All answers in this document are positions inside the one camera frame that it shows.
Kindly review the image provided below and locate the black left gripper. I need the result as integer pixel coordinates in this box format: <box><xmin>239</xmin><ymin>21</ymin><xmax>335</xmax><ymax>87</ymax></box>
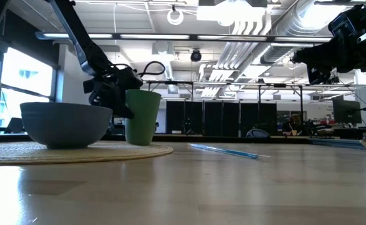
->
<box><xmin>82</xmin><ymin>64</ymin><xmax>144</xmax><ymax>119</ymax></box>

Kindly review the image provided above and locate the blue drinking straw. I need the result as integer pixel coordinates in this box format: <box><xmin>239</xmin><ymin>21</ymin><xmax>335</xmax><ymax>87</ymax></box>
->
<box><xmin>188</xmin><ymin>142</ymin><xmax>271</xmax><ymax>160</ymax></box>

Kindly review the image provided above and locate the green plastic cup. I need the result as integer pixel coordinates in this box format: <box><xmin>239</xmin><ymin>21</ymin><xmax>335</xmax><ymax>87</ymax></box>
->
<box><xmin>125</xmin><ymin>89</ymin><xmax>162</xmax><ymax>146</ymax></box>

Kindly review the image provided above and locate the blue grey ceramic bowl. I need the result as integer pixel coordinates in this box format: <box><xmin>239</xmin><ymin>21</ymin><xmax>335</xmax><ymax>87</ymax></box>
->
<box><xmin>19</xmin><ymin>102</ymin><xmax>114</xmax><ymax>150</ymax></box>

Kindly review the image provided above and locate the black computer monitor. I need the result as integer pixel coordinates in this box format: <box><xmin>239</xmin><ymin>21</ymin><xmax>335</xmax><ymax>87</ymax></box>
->
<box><xmin>332</xmin><ymin>99</ymin><xmax>362</xmax><ymax>124</ymax></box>

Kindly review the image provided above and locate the round woven straw placemat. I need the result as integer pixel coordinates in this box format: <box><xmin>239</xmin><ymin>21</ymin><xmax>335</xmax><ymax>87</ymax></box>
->
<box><xmin>0</xmin><ymin>141</ymin><xmax>174</xmax><ymax>166</ymax></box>

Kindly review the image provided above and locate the person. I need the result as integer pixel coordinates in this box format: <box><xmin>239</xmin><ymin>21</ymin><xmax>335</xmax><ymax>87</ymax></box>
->
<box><xmin>282</xmin><ymin>114</ymin><xmax>303</xmax><ymax>137</ymax></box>

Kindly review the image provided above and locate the black partition screen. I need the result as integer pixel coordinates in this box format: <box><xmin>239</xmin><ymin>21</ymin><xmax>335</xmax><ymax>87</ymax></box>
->
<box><xmin>166</xmin><ymin>100</ymin><xmax>277</xmax><ymax>138</ymax></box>

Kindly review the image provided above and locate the black overhead beam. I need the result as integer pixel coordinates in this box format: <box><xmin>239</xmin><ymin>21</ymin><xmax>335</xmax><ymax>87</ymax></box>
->
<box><xmin>35</xmin><ymin>31</ymin><xmax>334</xmax><ymax>44</ymax></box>

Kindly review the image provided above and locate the silver ventilation duct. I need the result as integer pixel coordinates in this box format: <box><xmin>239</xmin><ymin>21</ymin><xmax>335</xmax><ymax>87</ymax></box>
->
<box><xmin>259</xmin><ymin>0</ymin><xmax>337</xmax><ymax>65</ymax></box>

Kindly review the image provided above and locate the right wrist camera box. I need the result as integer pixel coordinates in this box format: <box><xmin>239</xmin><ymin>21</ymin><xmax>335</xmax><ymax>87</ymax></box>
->
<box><xmin>328</xmin><ymin>12</ymin><xmax>357</xmax><ymax>39</ymax></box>

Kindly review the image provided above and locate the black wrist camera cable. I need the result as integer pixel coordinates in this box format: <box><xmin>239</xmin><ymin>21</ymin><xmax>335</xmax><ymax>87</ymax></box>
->
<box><xmin>137</xmin><ymin>60</ymin><xmax>167</xmax><ymax>79</ymax></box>

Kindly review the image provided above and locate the black metal gantry frame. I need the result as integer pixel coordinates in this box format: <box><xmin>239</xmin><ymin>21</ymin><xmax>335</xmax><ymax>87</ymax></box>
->
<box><xmin>147</xmin><ymin>80</ymin><xmax>304</xmax><ymax>104</ymax></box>

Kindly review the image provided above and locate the black arched frame handle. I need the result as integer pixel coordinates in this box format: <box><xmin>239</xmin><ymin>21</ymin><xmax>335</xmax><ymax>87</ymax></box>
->
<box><xmin>246</xmin><ymin>128</ymin><xmax>270</xmax><ymax>139</ymax></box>

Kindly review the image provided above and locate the black round ceiling camera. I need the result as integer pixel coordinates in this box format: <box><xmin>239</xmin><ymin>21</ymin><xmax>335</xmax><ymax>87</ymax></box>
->
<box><xmin>190</xmin><ymin>49</ymin><xmax>202</xmax><ymax>63</ymax></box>

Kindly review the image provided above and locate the black aluminium table frame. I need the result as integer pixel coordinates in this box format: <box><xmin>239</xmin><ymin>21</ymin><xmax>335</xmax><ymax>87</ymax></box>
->
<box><xmin>0</xmin><ymin>133</ymin><xmax>366</xmax><ymax>151</ymax></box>

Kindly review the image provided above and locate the white coiled cable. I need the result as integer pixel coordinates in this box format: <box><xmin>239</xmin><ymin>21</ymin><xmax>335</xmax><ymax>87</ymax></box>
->
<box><xmin>166</xmin><ymin>7</ymin><xmax>184</xmax><ymax>26</ymax></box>

